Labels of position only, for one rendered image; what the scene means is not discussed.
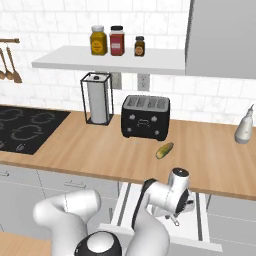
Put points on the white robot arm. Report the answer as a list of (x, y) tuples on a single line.
[(66, 213)]

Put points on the white wall shelf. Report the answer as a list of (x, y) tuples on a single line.
[(100, 60)]

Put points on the white spray bottle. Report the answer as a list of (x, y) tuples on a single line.
[(244, 129)]

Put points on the grey drawer front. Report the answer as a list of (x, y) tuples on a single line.
[(23, 176), (100, 188)]

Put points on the grey cupboard door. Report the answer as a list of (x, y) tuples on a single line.
[(16, 210), (106, 213)]

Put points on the yellow jar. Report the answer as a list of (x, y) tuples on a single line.
[(98, 42)]

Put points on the white open drawer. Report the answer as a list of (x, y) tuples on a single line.
[(186, 230)]

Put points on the red jar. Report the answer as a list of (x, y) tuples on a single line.
[(117, 42)]

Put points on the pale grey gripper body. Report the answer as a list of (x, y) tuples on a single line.
[(189, 205)]

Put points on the black hob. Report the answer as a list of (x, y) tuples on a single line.
[(26, 128)]

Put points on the wooden hanging spoon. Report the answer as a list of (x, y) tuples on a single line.
[(10, 74), (1, 74), (17, 78)]

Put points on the green yellow vegetable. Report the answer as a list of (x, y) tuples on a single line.
[(165, 150)]

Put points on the grey wall cupboard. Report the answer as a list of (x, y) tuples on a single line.
[(223, 36)]

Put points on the black toaster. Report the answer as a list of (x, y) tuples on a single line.
[(145, 121)]

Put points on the white paper towel roll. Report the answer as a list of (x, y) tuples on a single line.
[(97, 100)]

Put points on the white wall socket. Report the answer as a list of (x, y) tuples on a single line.
[(116, 81), (143, 82)]

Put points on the small brown jar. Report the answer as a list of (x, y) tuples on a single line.
[(139, 48)]

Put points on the wooden utensil rail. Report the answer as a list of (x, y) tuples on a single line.
[(9, 40)]

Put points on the grey base cupboard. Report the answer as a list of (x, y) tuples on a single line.
[(233, 230)]

